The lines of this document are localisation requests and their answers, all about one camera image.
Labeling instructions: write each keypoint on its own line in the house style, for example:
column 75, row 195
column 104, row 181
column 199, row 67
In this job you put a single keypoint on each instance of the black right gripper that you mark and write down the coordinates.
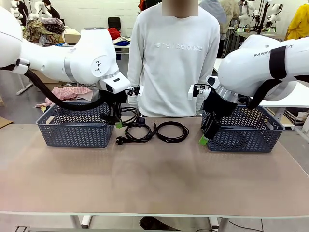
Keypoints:
column 219, row 106

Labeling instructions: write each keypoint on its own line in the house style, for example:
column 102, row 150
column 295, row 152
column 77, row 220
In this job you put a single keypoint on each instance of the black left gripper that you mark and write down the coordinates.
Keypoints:
column 116, row 96

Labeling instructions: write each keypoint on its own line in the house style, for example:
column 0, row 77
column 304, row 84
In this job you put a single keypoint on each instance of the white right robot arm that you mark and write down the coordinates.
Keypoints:
column 246, row 67

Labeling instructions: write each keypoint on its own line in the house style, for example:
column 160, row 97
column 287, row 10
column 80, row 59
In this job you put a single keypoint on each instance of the person right forearm white sleeve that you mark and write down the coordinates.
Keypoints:
column 133, row 82

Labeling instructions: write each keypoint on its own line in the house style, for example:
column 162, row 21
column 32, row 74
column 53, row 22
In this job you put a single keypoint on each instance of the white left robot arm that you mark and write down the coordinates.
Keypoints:
column 48, row 58

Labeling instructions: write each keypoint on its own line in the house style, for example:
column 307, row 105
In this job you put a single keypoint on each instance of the blue-grey plastic basket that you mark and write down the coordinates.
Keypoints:
column 241, row 142
column 72, row 135

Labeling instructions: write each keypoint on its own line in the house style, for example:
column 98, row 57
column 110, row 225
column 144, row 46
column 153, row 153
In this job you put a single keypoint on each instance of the pink checked cloth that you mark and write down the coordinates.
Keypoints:
column 70, row 93

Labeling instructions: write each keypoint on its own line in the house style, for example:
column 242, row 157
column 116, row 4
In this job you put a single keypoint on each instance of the white sweatshirt torso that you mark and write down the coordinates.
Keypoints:
column 173, row 72

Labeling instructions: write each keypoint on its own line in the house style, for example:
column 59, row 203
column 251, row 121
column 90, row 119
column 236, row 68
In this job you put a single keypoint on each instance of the white background table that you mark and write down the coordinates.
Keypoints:
column 122, row 47

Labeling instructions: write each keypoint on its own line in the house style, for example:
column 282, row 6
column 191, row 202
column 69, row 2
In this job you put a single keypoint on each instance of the blue garment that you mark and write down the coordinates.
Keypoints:
column 123, row 43

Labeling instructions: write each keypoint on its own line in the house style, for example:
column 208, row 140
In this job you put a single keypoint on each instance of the red garment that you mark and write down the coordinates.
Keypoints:
column 113, row 32

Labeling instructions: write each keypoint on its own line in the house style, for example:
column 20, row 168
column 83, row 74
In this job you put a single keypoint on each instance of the beige cardboard box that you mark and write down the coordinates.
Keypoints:
column 71, row 36

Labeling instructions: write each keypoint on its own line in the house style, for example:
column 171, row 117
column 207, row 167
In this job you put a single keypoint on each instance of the black chair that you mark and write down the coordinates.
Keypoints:
column 114, row 23

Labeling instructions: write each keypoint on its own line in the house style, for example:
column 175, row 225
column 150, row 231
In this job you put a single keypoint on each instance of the grey background workbench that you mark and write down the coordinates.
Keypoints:
column 260, row 33

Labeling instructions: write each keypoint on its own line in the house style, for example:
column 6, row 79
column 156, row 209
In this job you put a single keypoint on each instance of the black object under table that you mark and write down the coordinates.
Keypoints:
column 154, row 223

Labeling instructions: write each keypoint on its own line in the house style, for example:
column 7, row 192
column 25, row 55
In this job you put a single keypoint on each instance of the patterned clothes pile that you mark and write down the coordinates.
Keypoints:
column 41, row 31

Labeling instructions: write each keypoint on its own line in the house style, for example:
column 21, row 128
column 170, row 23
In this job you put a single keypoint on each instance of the background person beige coat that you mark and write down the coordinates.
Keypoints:
column 230, row 14

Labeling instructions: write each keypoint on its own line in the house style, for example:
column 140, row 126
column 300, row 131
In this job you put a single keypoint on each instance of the background person grey hood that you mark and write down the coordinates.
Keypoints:
column 214, row 12

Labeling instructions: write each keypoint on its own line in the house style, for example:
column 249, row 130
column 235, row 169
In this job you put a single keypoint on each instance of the black tripod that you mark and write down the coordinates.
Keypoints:
column 263, row 17

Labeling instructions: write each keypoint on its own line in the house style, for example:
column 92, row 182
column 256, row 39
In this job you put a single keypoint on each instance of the blurred person head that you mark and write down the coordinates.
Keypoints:
column 179, row 7

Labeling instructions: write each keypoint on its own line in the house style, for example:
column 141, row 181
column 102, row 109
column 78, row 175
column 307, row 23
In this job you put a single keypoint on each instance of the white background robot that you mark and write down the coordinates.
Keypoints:
column 275, row 12
column 248, row 9
column 15, row 7
column 38, row 7

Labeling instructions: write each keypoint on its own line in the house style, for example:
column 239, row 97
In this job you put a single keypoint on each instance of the yellow garment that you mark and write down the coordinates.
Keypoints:
column 299, row 21

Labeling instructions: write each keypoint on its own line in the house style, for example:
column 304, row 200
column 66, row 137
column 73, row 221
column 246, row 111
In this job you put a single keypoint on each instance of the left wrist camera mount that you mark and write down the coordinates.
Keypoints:
column 132, row 90

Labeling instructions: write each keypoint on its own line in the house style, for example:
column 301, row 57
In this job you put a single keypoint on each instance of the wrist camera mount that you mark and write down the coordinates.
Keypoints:
column 192, row 91
column 132, row 90

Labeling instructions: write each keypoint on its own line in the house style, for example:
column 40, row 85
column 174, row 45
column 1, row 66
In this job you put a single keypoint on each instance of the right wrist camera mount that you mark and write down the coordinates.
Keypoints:
column 192, row 91

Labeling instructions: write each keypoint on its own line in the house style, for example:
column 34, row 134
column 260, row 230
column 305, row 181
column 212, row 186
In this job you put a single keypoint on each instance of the white table frame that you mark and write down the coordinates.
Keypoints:
column 82, row 221

